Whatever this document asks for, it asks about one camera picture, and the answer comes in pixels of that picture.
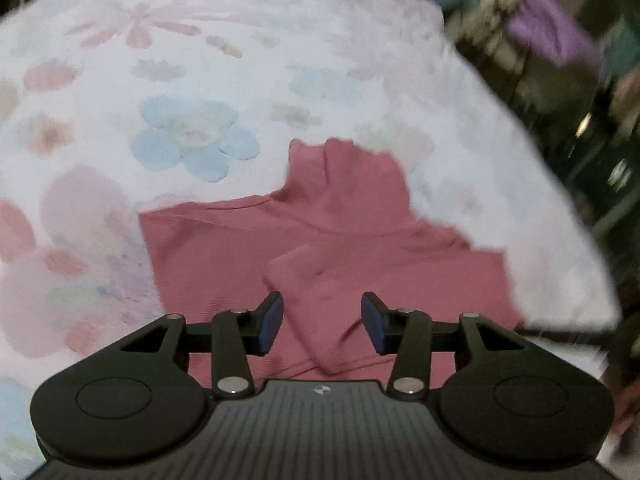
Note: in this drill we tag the white floral fleece blanket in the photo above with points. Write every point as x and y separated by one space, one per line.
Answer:
111 107

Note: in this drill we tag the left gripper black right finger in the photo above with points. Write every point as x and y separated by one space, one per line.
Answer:
496 395

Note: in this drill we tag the pink ribbed small garment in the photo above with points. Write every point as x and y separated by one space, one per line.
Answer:
340 226

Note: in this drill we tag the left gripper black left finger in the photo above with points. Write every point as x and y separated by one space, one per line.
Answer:
153 390

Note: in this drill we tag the purple fabric item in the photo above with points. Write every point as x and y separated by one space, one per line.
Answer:
545 29

